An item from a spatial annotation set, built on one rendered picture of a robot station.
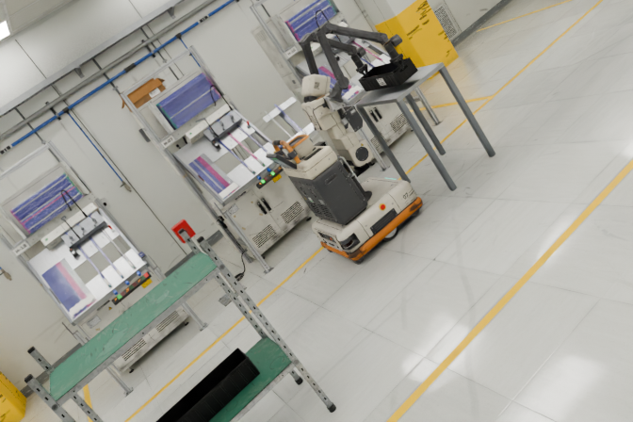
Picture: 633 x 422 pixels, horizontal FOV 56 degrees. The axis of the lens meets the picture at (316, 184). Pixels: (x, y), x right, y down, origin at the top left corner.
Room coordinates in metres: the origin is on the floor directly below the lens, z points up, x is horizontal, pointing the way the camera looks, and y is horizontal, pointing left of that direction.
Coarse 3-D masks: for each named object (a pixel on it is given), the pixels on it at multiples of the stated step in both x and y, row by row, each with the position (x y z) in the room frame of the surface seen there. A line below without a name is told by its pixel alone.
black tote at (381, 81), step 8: (384, 64) 4.45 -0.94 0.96; (392, 64) 4.35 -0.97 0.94; (408, 64) 4.08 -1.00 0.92; (368, 72) 4.63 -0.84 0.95; (376, 72) 4.64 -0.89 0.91; (384, 72) 4.52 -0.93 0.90; (392, 72) 4.05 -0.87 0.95; (400, 72) 4.06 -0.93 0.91; (408, 72) 4.08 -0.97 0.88; (360, 80) 4.57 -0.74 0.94; (368, 80) 4.44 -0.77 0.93; (376, 80) 4.34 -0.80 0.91; (384, 80) 4.22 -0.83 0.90; (392, 80) 4.12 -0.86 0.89; (400, 80) 4.06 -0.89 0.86; (368, 88) 4.52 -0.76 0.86; (376, 88) 4.41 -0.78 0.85; (384, 88) 4.29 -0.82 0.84
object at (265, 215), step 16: (256, 192) 5.22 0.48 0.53; (272, 192) 5.26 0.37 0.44; (288, 192) 5.30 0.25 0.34; (224, 208) 5.11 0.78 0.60; (240, 208) 5.15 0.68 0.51; (256, 208) 5.19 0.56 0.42; (272, 208) 5.23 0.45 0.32; (288, 208) 5.28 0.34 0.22; (304, 208) 5.31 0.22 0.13; (240, 224) 5.12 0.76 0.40; (256, 224) 5.16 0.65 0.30; (272, 224) 5.20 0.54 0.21; (288, 224) 5.24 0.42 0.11; (256, 240) 5.13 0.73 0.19; (272, 240) 5.18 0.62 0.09
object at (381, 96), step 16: (432, 64) 4.19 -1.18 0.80; (416, 80) 4.06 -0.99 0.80; (448, 80) 4.07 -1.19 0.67; (368, 96) 4.57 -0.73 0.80; (384, 96) 4.23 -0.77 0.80; (400, 96) 3.97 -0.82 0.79; (416, 112) 4.70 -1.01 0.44; (464, 112) 4.08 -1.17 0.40; (416, 128) 3.96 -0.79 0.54; (480, 128) 4.07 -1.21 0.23; (384, 144) 4.60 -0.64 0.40; (432, 160) 3.98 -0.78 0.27; (400, 176) 4.63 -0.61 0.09; (448, 176) 3.97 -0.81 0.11
